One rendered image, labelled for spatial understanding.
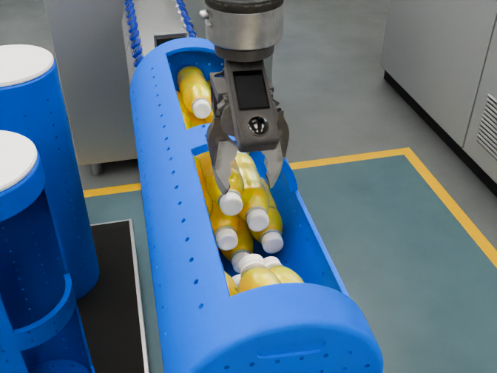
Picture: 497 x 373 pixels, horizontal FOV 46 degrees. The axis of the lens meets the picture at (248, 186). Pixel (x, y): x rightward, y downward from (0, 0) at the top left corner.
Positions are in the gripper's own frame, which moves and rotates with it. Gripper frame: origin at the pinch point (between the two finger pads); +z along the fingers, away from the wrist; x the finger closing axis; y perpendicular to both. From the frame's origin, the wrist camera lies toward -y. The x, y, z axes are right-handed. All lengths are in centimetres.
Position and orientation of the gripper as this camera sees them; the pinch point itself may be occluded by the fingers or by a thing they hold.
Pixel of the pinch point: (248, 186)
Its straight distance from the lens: 78.4
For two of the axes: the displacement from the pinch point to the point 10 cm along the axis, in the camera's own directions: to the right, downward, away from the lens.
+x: -9.8, 1.3, -1.7
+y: -2.2, -5.8, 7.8
